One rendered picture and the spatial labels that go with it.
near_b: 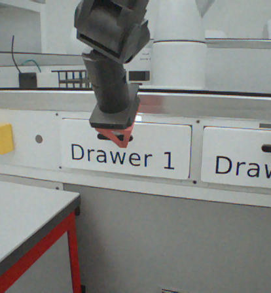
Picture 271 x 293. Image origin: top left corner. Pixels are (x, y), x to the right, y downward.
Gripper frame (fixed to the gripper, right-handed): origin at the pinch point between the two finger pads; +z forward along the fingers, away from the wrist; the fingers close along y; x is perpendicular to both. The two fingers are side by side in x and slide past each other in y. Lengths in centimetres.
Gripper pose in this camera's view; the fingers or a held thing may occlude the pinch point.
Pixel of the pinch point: (124, 137)
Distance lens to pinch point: 58.8
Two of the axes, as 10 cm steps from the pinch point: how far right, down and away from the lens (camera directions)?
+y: 2.3, -7.6, 6.1
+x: -9.6, -0.8, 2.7
